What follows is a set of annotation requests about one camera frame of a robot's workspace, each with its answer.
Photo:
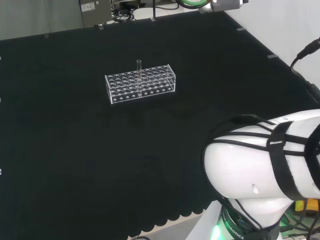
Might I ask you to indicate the clear glass test tube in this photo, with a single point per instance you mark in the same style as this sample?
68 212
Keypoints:
139 68

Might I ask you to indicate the clear plastic test tube rack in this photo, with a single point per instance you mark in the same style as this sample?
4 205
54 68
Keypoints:
117 83

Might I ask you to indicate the black bench cloth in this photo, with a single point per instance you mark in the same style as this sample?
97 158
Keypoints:
75 150

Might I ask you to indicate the black tripod pole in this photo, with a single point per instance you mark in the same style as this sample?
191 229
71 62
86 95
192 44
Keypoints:
154 8

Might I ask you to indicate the grey metal cabinet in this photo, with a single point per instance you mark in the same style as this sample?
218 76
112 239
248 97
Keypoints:
97 15

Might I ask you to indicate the yellow stop button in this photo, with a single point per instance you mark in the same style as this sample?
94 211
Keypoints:
310 205

